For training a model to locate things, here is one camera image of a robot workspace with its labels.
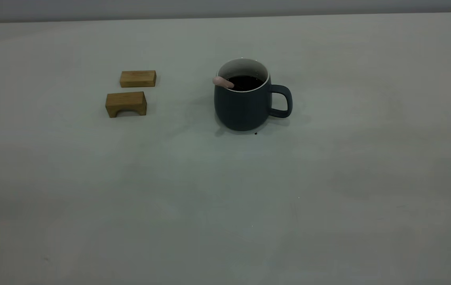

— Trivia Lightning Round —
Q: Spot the dark grey ceramic cup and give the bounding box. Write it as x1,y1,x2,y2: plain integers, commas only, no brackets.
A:
214,58,293,131

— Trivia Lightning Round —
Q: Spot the metal spoon with pink handle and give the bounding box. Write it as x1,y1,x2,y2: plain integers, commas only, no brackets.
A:
213,76,235,89

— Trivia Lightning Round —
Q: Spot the arched wooden block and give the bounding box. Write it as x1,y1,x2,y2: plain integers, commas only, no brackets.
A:
105,91,147,118

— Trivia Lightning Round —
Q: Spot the flat rectangular wooden block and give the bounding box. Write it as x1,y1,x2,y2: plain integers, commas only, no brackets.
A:
120,70,157,88

